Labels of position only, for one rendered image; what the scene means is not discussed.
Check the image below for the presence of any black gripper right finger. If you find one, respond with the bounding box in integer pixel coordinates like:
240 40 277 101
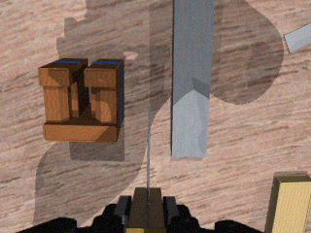
162 196 264 233

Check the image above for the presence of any brown wooden block with blue band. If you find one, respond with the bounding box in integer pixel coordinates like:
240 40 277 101
38 57 124 143

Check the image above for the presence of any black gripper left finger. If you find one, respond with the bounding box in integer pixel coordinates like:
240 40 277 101
16 195 132 233

